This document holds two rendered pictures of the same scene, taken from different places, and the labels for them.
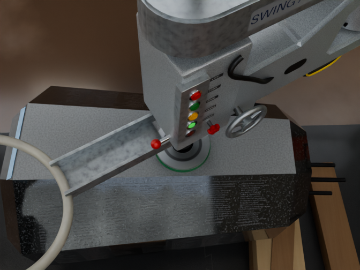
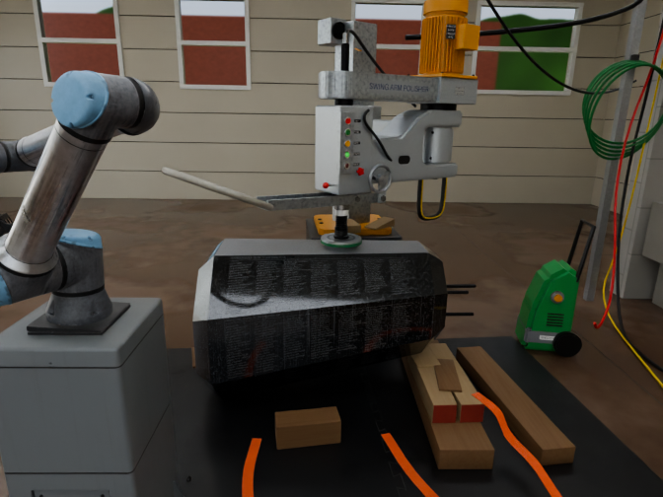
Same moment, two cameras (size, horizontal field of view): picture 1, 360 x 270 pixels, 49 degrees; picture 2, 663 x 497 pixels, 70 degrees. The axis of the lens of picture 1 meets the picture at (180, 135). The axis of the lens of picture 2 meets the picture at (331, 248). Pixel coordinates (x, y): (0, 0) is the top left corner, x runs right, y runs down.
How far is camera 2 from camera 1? 192 cm
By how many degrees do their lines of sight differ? 48
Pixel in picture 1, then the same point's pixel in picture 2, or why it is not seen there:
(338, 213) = (497, 372)
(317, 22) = (407, 127)
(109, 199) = (287, 270)
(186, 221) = (349, 290)
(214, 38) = (353, 85)
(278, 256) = (444, 378)
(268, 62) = (385, 140)
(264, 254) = (430, 379)
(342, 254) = (511, 393)
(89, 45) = not seen: hidden behind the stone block
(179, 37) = (338, 82)
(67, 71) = not seen: hidden behind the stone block
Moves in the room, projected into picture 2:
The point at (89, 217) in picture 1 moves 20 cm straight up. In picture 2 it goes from (269, 285) to (269, 246)
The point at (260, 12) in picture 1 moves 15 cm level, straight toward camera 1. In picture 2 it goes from (372, 82) to (367, 80)
